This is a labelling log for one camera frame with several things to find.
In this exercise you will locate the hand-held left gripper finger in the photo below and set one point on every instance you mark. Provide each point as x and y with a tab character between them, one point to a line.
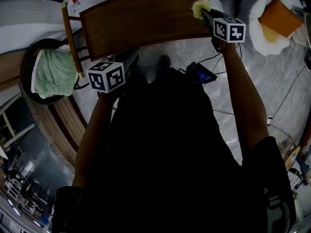
125	56
132	62

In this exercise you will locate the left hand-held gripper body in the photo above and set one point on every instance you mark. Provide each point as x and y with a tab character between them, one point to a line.
107	78

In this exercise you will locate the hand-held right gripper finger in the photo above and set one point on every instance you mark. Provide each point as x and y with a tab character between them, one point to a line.
208	19
217	14

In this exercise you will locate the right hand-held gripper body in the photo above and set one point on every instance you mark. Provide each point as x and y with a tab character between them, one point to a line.
229	30

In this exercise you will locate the yellow cloth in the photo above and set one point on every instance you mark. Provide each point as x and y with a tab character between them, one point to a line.
199	7

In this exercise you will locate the wooden shelf table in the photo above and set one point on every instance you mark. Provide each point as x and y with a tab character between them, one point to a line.
145	21

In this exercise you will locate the person's right forearm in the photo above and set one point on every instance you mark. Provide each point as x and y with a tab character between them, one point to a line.
243	93

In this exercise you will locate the person's left forearm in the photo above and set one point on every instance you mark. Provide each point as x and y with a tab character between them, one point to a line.
94	135

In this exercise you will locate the white slipper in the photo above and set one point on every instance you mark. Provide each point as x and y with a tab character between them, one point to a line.
216	2

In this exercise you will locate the white round pouf sofa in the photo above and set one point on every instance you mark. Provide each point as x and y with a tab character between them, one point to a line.
247	13

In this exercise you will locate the yellow cushion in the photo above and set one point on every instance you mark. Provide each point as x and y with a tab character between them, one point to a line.
271	35

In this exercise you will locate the black device blue screen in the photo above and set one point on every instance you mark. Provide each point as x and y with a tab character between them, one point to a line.
202	74

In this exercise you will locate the orange cushion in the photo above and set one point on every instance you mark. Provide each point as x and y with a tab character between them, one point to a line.
279	18

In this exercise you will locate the green knitted blanket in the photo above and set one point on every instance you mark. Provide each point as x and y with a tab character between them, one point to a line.
54	74

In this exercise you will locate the long wooden platform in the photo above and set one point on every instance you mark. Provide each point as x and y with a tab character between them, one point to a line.
68	125

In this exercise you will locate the white round bin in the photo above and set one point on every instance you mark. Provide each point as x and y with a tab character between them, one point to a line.
303	33

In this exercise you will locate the dark wicker chair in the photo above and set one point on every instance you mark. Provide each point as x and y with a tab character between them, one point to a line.
25	67

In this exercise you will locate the person in dark shirt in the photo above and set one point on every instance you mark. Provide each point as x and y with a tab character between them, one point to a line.
165	154

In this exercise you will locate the white power strip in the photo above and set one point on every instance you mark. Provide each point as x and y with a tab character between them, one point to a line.
269	120

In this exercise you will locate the white board table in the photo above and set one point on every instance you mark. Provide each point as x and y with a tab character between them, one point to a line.
14	135

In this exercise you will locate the striped cushion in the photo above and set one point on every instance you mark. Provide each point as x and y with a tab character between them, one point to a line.
307	148

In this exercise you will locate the grey black worn backpack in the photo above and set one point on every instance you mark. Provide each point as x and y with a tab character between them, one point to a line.
279	210

